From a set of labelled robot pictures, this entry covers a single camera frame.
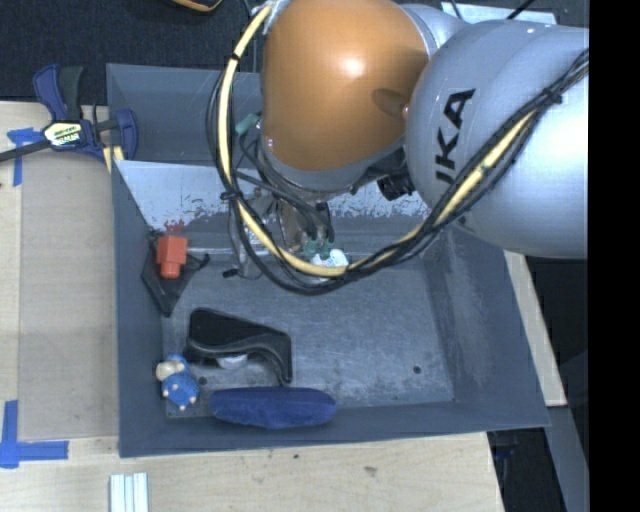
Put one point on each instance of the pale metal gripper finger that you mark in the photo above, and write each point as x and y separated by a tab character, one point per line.
246	252

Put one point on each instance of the white round object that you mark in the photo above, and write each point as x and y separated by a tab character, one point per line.
336	258

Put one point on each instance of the orange-red plastic block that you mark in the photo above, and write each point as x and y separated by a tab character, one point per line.
171	252

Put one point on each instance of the black curved plastic object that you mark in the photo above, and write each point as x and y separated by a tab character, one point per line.
235	332

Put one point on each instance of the grey metal bin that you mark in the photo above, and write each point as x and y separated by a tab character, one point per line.
360	340

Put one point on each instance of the blue toy figure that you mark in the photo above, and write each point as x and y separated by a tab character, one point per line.
179	384

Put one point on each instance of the dark blue cloth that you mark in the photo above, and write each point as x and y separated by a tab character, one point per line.
272	407

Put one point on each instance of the pale wood flat board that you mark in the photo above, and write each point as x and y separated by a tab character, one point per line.
67	300

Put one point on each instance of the black cylinder on white bracket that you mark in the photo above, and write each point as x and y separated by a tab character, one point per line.
395	186

